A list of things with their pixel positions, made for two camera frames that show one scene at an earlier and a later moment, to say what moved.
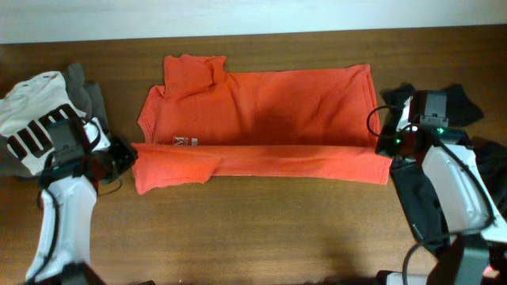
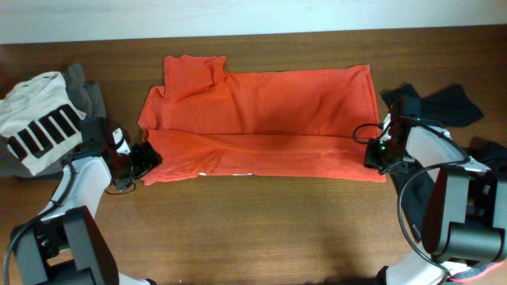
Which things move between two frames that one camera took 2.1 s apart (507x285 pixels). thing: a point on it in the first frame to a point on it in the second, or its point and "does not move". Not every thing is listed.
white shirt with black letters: [26, 111] does not move
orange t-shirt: [310, 123] does not move
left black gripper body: [117, 157] to [136, 163]
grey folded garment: [86, 96] does not move
